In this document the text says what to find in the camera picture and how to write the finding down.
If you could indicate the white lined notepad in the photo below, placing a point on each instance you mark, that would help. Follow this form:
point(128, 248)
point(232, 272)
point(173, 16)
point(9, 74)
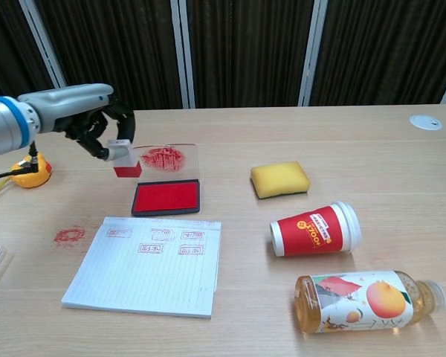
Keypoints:
point(148, 271)

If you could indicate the yellow tape measure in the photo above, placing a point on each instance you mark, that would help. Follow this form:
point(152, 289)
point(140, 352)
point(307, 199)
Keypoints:
point(31, 175)

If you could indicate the orange juice bottle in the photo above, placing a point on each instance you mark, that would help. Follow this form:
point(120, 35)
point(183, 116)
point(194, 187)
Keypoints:
point(360, 301)

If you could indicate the red ink pad case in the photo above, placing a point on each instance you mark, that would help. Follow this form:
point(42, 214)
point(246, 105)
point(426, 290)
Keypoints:
point(166, 197)

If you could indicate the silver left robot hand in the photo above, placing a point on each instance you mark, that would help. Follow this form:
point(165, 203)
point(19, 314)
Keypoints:
point(74, 108)

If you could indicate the yellow sponge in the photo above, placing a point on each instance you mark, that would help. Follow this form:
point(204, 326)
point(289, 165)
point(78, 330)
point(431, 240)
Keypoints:
point(280, 178)

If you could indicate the small red stamp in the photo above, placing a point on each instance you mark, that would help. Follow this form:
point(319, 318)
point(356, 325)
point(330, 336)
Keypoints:
point(126, 163)

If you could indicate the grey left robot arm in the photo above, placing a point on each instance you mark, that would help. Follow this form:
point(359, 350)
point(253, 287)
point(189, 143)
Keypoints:
point(3, 126)

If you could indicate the red paper cup white lid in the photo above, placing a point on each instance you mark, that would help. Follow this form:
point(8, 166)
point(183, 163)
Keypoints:
point(312, 232)

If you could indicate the black pleated curtain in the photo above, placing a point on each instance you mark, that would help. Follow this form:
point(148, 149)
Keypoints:
point(386, 48)
point(3, 44)
point(115, 48)
point(249, 52)

